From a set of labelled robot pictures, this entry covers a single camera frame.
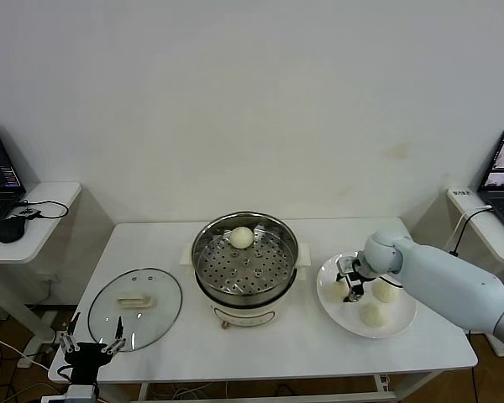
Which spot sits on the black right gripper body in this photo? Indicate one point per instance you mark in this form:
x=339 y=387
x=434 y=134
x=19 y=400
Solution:
x=359 y=270

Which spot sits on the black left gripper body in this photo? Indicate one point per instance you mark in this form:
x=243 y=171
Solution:
x=86 y=359

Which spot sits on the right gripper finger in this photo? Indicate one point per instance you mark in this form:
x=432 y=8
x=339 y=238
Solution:
x=342 y=278
x=355 y=291

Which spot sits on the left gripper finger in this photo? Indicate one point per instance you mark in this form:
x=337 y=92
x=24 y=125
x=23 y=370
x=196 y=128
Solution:
x=68 y=341
x=117 y=345

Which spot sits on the white steamed baozi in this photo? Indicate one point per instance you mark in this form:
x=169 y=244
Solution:
x=374 y=315
x=385 y=293
x=337 y=292
x=240 y=237

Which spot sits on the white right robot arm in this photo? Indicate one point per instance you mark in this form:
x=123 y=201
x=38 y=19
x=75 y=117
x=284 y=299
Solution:
x=445 y=281

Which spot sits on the stainless steel steamer basket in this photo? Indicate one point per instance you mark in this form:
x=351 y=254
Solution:
x=245 y=273

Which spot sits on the white round plate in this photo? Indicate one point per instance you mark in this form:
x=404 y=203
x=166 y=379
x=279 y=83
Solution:
x=348 y=319

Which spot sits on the cream electric cooker pot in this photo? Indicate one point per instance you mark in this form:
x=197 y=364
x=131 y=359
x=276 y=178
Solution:
x=243 y=312

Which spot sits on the black computer mouse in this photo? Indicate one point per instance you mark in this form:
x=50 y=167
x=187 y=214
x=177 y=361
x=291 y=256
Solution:
x=12 y=230

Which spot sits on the white side desk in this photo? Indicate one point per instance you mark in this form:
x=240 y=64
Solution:
x=59 y=193
x=495 y=252

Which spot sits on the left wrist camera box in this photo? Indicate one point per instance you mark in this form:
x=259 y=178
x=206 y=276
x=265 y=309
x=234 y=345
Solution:
x=82 y=394

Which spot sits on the white table leg frame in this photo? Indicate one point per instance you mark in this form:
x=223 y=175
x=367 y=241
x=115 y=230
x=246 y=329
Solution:
x=277 y=397

